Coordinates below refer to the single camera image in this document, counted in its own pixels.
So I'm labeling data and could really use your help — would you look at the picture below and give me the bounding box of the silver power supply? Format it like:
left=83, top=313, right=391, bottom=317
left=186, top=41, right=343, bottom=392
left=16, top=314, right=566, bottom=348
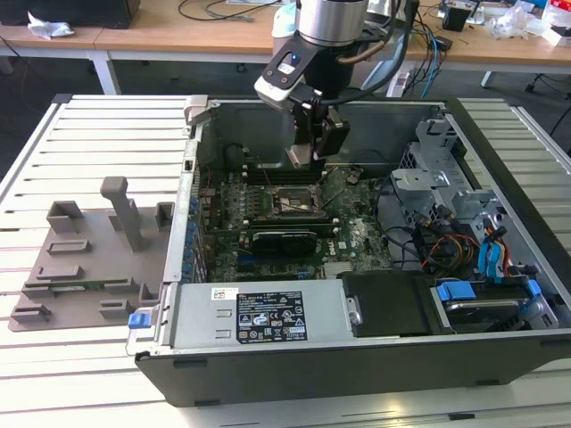
left=171, top=282, right=358, bottom=351

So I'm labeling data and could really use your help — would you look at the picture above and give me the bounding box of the black office chair base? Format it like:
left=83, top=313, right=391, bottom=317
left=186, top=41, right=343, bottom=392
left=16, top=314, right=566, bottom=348
left=525, top=70, right=571, bottom=95

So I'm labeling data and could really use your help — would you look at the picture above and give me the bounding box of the silver chipset heatsink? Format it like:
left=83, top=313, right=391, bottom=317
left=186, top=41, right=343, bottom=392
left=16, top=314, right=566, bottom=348
left=323, top=261, right=354, bottom=280

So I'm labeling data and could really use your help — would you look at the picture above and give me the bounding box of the thin black cable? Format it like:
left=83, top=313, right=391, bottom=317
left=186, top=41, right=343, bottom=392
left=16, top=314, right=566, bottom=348
left=319, top=17, right=407, bottom=108

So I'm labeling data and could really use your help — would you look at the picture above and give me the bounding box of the crumpled clear plastic bag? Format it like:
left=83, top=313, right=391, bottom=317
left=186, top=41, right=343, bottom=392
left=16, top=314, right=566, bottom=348
left=484, top=3, right=555, bottom=42

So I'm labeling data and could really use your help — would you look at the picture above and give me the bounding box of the black cable brass connector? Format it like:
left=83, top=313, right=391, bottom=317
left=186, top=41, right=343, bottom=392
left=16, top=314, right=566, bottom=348
left=336, top=17, right=398, bottom=67

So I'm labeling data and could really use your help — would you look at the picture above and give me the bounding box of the silver metal drive cage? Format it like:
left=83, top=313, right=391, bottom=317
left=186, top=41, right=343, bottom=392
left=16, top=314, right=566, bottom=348
left=387, top=116, right=508, bottom=235

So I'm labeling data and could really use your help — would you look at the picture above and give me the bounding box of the black graphics card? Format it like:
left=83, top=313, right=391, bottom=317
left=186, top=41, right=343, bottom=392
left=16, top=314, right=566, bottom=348
left=238, top=228, right=319, bottom=260

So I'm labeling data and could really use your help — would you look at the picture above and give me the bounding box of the red yellow wire bundle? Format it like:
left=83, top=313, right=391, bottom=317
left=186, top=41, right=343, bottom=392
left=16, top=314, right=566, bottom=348
left=427, top=234, right=479, bottom=268

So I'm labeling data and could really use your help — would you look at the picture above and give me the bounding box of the green motherboard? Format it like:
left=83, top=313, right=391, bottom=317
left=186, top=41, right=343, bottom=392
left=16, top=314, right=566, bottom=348
left=194, top=162, right=396, bottom=284

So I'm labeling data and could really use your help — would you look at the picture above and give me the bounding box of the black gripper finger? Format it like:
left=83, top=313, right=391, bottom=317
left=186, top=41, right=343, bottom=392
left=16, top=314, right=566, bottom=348
left=292, top=101, right=323, bottom=148
left=313, top=109, right=352, bottom=161

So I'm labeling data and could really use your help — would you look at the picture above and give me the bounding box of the CPU socket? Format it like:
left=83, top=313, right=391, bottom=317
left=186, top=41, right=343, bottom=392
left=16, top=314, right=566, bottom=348
left=269, top=184, right=323, bottom=218

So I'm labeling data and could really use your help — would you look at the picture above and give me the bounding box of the grey case handle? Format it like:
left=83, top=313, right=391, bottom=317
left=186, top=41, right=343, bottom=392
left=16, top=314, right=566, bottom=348
left=183, top=95, right=211, bottom=127

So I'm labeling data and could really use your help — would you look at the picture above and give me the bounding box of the blue cable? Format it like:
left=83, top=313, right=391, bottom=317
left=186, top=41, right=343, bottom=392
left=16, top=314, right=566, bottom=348
left=421, top=24, right=443, bottom=98

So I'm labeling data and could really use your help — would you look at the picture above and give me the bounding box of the red and white carton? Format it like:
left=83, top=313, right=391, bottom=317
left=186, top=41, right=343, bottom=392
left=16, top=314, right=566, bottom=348
left=546, top=0, right=571, bottom=46

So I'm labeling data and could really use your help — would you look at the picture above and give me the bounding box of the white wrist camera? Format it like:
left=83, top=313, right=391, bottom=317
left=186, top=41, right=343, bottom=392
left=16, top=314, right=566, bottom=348
left=252, top=47, right=323, bottom=111

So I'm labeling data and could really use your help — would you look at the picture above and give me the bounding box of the green RAM stick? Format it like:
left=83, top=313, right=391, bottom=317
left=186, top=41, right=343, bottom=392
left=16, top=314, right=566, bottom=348
left=25, top=278, right=130, bottom=294

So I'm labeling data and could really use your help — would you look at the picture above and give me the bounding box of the white power strip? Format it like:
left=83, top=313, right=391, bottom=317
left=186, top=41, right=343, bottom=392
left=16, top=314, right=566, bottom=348
left=385, top=70, right=412, bottom=98

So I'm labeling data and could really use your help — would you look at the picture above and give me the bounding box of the black PC case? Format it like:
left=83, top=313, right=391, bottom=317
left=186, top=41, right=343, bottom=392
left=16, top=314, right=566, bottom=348
left=125, top=95, right=571, bottom=409

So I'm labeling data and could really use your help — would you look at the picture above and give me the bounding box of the black plastic drive cover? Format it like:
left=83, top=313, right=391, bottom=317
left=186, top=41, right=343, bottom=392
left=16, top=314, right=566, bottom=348
left=341, top=270, right=441, bottom=339

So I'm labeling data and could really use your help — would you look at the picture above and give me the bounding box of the small black container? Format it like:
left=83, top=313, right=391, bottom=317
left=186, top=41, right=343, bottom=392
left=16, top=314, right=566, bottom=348
left=443, top=6, right=473, bottom=33

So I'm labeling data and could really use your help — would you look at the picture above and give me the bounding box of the crumpled white paper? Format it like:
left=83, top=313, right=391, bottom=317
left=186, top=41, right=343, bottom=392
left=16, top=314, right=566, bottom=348
left=27, top=11, right=76, bottom=39

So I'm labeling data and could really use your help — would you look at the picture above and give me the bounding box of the blue disk carrier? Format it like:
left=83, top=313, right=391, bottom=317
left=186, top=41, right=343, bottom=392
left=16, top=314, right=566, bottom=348
left=435, top=278, right=544, bottom=309

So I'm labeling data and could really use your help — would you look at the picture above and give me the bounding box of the wooden office desk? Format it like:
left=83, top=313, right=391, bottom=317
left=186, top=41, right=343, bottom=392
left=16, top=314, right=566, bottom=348
left=93, top=0, right=571, bottom=97
left=0, top=24, right=98, bottom=59

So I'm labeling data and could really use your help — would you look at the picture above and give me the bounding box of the black hard disk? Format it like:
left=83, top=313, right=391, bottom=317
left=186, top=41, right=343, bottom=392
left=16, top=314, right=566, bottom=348
left=439, top=299, right=523, bottom=333

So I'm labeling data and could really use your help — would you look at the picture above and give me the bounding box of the black wire bundle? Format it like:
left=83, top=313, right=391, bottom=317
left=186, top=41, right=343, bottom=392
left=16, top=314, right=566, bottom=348
left=377, top=176, right=451, bottom=274

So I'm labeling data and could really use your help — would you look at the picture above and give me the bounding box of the silver square CPU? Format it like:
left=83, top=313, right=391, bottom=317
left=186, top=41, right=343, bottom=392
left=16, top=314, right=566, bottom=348
left=285, top=143, right=316, bottom=171

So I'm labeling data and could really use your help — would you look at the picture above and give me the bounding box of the grey parts rack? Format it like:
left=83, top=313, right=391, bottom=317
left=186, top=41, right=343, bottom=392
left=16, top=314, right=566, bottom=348
left=8, top=176, right=178, bottom=333

